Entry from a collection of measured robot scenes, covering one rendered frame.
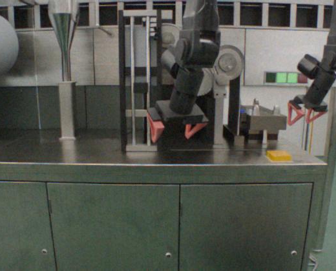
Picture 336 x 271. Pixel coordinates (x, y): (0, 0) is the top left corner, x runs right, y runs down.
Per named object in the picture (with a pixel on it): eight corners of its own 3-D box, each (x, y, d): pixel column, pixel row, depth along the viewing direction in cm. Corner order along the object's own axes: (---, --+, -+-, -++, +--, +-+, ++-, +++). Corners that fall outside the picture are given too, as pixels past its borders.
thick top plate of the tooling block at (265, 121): (249, 130, 123) (251, 115, 122) (231, 115, 162) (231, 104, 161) (286, 130, 123) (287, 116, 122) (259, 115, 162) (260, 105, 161)
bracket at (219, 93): (212, 148, 121) (215, 73, 115) (210, 144, 128) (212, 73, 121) (225, 148, 121) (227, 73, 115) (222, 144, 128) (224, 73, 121)
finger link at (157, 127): (140, 133, 75) (147, 102, 69) (165, 130, 78) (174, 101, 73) (150, 151, 70) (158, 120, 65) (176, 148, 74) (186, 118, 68)
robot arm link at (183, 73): (188, 71, 60) (210, 71, 62) (174, 55, 64) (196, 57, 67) (179, 99, 64) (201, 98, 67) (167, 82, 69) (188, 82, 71)
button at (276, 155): (272, 162, 102) (273, 155, 101) (266, 156, 109) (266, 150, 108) (291, 162, 102) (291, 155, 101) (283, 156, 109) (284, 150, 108)
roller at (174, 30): (150, 58, 122) (150, 24, 119) (154, 60, 147) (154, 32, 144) (183, 58, 122) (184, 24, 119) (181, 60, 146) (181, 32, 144)
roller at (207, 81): (183, 94, 124) (184, 66, 122) (181, 90, 149) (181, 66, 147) (212, 94, 124) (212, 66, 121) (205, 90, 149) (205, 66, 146)
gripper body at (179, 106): (154, 107, 71) (161, 80, 66) (190, 104, 75) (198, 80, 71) (165, 124, 67) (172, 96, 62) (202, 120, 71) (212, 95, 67)
